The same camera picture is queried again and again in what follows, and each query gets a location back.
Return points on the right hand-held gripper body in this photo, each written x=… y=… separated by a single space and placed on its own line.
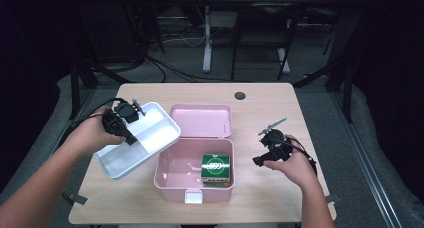
x=278 y=146

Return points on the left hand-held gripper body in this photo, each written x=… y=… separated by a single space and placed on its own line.
x=120 y=119

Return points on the white divided tray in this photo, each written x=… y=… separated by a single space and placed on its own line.
x=153 y=131

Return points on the green and white carton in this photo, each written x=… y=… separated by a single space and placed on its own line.
x=216 y=166

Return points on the person's right hand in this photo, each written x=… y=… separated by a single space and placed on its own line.
x=298 y=168

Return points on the person's left hand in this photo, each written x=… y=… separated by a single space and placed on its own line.
x=88 y=134

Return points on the dark round table grommet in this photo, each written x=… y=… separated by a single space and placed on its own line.
x=240 y=95

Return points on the grey metal table clamp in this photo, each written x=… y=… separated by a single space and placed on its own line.
x=334 y=198
x=76 y=198

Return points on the white desk leg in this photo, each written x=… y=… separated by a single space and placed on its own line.
x=207 y=48
x=284 y=61

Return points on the black chair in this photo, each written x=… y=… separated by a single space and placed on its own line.
x=266 y=21

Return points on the black metal frame post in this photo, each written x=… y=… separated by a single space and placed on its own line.
x=348 y=94
x=75 y=88

